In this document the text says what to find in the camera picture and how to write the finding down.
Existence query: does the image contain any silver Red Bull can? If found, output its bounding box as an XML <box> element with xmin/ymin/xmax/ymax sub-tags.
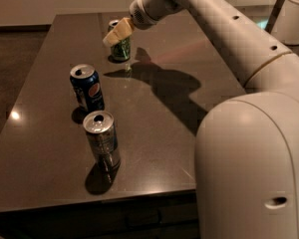
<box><xmin>83</xmin><ymin>111</ymin><xmax>121</xmax><ymax>172</ymax></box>

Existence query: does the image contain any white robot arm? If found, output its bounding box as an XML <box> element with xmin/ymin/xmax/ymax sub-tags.
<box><xmin>104</xmin><ymin>0</ymin><xmax>299</xmax><ymax>239</ymax></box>

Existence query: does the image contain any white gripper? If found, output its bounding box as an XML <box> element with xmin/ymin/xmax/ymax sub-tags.
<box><xmin>103</xmin><ymin>0</ymin><xmax>182</xmax><ymax>47</ymax></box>

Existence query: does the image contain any blue Pepsi can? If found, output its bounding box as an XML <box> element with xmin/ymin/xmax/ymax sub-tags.
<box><xmin>70</xmin><ymin>64</ymin><xmax>105</xmax><ymax>113</ymax></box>

